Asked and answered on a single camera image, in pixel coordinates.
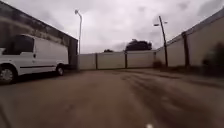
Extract small dark tree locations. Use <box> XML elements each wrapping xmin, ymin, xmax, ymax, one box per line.
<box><xmin>103</xmin><ymin>48</ymin><xmax>114</xmax><ymax>54</ymax></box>

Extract large dark tree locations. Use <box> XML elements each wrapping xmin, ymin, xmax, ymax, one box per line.
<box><xmin>124</xmin><ymin>39</ymin><xmax>153</xmax><ymax>52</ymax></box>

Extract brown dirt road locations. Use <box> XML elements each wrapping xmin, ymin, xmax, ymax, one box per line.
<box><xmin>0</xmin><ymin>68</ymin><xmax>224</xmax><ymax>128</ymax></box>

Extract street lamp pole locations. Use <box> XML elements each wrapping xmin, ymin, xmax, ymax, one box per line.
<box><xmin>74</xmin><ymin>9</ymin><xmax>84</xmax><ymax>71</ymax></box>

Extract utility pole with crossarm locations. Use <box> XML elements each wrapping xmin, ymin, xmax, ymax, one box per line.
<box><xmin>153</xmin><ymin>15</ymin><xmax>169</xmax><ymax>68</ymax></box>

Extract white van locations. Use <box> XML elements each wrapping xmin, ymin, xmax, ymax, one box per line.
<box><xmin>0</xmin><ymin>33</ymin><xmax>70</xmax><ymax>85</ymax></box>

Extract long grey building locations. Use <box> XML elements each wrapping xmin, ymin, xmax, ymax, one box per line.
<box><xmin>0</xmin><ymin>1</ymin><xmax>79</xmax><ymax>69</ymax></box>

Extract strip of weeds and bushes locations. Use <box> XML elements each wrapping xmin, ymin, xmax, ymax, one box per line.
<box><xmin>151</xmin><ymin>43</ymin><xmax>224</xmax><ymax>79</ymax></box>

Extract pale panel wall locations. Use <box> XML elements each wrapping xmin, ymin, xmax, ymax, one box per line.
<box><xmin>78</xmin><ymin>49</ymin><xmax>158</xmax><ymax>71</ymax></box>

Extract tall pale wall dark pillars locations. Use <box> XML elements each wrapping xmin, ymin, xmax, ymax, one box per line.
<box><xmin>154</xmin><ymin>8</ymin><xmax>224</xmax><ymax>69</ymax></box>

